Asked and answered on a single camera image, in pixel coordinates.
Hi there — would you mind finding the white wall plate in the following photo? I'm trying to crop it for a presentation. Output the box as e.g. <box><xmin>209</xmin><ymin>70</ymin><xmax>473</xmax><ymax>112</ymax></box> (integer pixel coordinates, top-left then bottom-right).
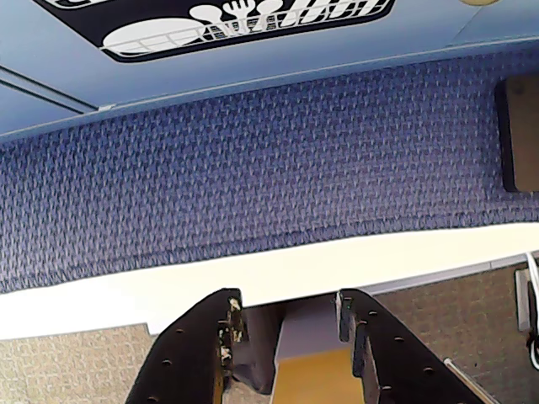
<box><xmin>514</xmin><ymin>268</ymin><xmax>539</xmax><ymax>334</ymax></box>

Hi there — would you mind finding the thin metal rod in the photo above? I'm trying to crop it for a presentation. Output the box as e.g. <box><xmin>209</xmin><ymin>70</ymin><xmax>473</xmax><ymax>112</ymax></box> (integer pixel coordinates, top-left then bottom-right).
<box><xmin>441</xmin><ymin>357</ymin><xmax>499</xmax><ymax>404</ymax></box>

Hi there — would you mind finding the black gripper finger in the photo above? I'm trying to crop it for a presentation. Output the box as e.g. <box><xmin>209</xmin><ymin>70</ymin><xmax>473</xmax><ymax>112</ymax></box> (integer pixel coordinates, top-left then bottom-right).
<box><xmin>339</xmin><ymin>288</ymin><xmax>478</xmax><ymax>404</ymax></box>
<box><xmin>125</xmin><ymin>288</ymin><xmax>246</xmax><ymax>404</ymax></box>

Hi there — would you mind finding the brown box with black edge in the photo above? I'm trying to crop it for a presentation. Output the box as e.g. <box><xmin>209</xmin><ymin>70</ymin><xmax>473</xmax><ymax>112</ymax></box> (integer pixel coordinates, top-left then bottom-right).
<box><xmin>494</xmin><ymin>75</ymin><xmax>539</xmax><ymax>194</ymax></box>

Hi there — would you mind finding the white cable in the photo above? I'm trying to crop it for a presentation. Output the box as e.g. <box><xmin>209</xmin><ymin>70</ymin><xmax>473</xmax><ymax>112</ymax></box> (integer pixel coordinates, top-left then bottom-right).
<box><xmin>523</xmin><ymin>251</ymin><xmax>539</xmax><ymax>368</ymax></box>

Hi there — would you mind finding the yellow and white block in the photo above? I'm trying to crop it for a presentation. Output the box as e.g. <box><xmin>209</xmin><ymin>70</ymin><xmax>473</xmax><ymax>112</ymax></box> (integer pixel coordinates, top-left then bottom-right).
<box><xmin>269</xmin><ymin>310</ymin><xmax>372</xmax><ymax>404</ymax></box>

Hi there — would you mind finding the blue toy kitchen front panel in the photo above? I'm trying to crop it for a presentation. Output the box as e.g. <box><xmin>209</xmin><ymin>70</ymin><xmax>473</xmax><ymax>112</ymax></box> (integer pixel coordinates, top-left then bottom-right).
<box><xmin>0</xmin><ymin>0</ymin><xmax>539</xmax><ymax>136</ymax></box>

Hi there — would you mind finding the black dishwasher picture sticker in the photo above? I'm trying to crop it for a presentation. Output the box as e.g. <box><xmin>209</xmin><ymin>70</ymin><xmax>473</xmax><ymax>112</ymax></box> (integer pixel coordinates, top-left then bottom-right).
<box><xmin>33</xmin><ymin>0</ymin><xmax>397</xmax><ymax>64</ymax></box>

